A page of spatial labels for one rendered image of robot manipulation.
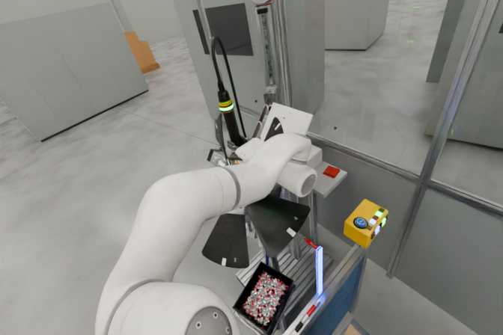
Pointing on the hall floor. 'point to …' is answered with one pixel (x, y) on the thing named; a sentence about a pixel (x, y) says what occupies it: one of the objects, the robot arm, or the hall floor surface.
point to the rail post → (358, 283)
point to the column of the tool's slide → (269, 48)
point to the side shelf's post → (313, 217)
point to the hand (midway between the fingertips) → (236, 142)
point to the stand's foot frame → (293, 271)
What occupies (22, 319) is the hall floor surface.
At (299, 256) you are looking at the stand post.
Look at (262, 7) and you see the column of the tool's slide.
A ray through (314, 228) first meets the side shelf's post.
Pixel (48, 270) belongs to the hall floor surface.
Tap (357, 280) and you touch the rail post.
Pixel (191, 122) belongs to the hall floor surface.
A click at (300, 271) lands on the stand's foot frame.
